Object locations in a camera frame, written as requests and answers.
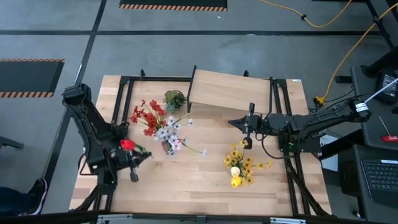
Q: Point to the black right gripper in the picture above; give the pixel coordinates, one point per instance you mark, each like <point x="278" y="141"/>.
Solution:
<point x="258" y="124"/>

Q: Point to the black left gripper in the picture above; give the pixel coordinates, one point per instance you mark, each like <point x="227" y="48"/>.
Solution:
<point x="124" y="158"/>

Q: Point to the red artificial tulip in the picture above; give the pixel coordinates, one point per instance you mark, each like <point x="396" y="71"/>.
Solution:
<point x="127" y="144"/>

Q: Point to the purple ribbed glass vase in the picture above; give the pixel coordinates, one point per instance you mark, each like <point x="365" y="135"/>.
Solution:
<point x="165" y="146"/>

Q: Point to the white artificial flower bunch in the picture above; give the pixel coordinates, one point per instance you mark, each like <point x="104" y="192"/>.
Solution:
<point x="169" y="130"/>

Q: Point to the red artificial flower bunch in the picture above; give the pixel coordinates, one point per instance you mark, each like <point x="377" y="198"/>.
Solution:
<point x="152" y="119"/>

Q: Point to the yellow artificial flower bunch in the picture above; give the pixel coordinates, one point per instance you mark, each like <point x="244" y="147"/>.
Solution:
<point x="245" y="163"/>

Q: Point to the yellow artificial tulip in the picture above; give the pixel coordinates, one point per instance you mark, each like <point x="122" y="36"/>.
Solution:
<point x="236" y="182"/>

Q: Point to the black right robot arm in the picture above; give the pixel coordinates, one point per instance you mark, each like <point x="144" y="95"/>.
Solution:
<point x="311" y="121"/>

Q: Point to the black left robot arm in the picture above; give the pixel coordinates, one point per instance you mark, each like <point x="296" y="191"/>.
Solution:
<point x="84" y="121"/>

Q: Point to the wooden shelf with black legs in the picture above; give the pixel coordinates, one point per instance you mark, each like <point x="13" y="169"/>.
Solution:
<point x="230" y="90"/>

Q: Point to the green potted succulent plant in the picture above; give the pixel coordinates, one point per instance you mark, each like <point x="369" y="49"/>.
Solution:
<point x="174" y="99"/>

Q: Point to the black and silver crossbeam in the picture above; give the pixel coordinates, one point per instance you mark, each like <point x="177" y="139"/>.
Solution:
<point x="199" y="219"/>

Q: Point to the white paper sheet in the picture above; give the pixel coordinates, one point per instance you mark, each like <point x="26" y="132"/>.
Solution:
<point x="331" y="161"/>

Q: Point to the person's shoe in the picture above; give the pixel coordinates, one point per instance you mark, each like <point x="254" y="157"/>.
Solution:
<point x="37" y="196"/>

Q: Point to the black side table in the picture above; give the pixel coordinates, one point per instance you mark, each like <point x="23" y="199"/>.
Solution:
<point x="351" y="186"/>
<point x="370" y="130"/>

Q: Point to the grey chair base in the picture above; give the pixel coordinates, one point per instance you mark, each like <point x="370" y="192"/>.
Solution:
<point x="9" y="142"/>

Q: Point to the person's leg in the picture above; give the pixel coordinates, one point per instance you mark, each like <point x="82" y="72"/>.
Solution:
<point x="12" y="200"/>

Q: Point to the black striped floor mat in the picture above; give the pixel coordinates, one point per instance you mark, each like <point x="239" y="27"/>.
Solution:
<point x="28" y="77"/>
<point x="174" y="3"/>

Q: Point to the black keyboard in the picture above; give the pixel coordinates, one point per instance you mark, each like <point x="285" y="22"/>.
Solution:
<point x="381" y="180"/>

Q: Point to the black tripod stand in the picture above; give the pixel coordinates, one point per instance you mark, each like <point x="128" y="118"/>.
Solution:
<point x="381" y="65"/>

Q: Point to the black tablet screen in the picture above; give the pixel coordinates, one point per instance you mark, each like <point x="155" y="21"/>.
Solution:
<point x="388" y="85"/>

